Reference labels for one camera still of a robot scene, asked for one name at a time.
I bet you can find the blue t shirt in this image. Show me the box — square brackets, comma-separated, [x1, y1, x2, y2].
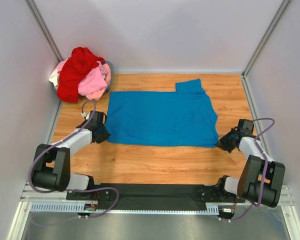
[106, 78, 219, 148]

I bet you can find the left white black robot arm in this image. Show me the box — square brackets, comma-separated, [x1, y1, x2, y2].
[28, 111, 110, 201]

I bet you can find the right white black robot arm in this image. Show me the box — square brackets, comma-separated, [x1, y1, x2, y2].
[215, 117, 286, 208]

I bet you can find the pink t shirt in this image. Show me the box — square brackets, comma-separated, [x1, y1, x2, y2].
[55, 59, 113, 102]

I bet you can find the red t shirt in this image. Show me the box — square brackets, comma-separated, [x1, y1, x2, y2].
[57, 47, 106, 103]

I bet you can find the grey laundry basket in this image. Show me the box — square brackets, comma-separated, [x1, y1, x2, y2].
[104, 61, 115, 93]

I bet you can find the white t shirt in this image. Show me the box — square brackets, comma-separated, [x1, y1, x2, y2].
[48, 69, 60, 88]

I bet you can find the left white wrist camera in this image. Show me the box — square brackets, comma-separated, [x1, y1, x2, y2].
[81, 111, 96, 122]

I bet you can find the right aluminium corner post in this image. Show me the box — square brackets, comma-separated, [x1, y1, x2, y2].
[241, 0, 292, 77]

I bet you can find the aluminium corner post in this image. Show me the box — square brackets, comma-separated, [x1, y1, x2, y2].
[24, 0, 63, 62]
[241, 0, 292, 77]

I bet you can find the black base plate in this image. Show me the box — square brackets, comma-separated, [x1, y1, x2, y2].
[66, 182, 246, 213]

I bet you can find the grey slotted cable duct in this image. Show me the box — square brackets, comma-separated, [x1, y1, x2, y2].
[28, 201, 219, 216]

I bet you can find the aluminium frame rail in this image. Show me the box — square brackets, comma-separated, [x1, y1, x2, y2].
[20, 183, 294, 206]

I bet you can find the left aluminium corner post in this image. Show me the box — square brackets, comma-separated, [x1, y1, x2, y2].
[24, 0, 63, 62]

